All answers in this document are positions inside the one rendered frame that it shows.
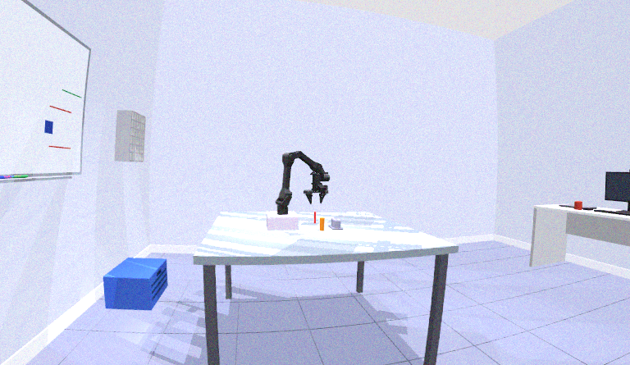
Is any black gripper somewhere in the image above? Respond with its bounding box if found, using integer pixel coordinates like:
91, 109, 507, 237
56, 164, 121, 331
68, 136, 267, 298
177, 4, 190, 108
304, 181, 329, 204

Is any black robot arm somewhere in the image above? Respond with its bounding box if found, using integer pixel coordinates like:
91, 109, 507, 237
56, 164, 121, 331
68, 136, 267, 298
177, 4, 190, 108
275, 151, 330, 215

